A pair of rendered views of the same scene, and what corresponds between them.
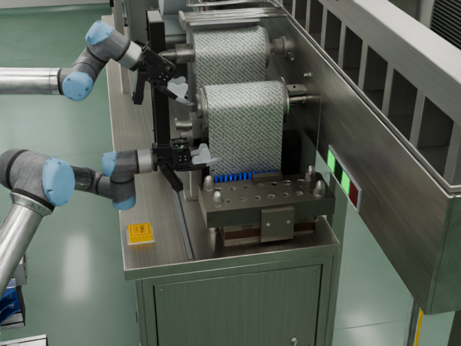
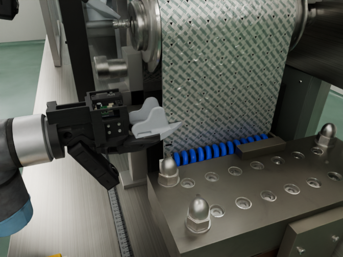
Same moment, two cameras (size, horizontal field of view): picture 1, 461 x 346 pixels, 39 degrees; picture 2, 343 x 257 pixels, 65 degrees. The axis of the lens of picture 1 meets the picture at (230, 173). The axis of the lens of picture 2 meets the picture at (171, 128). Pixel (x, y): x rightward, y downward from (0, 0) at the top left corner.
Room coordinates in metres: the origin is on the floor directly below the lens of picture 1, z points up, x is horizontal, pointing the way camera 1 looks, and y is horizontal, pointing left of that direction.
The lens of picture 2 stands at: (1.38, 0.11, 1.34)
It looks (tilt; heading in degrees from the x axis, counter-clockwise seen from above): 32 degrees down; 352
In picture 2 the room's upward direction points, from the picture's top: straight up
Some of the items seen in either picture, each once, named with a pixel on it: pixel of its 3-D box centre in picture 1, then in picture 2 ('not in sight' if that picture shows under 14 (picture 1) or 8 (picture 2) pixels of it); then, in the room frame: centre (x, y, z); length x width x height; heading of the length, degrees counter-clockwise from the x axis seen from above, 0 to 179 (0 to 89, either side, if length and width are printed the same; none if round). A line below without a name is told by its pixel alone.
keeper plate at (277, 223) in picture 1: (277, 224); (311, 243); (1.61, -0.14, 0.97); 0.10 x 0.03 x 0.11; 101
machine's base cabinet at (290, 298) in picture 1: (187, 178); not in sight; (2.78, 0.22, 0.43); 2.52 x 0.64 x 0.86; 11
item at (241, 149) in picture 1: (245, 151); (223, 106); (1.81, -0.05, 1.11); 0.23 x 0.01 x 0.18; 101
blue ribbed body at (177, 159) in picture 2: (246, 177); (224, 150); (1.79, -0.05, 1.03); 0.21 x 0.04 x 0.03; 101
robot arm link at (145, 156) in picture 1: (145, 160); (37, 138); (1.75, 0.26, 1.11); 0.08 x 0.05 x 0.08; 11
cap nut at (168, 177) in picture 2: (208, 182); (168, 170); (1.71, 0.07, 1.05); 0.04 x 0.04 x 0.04
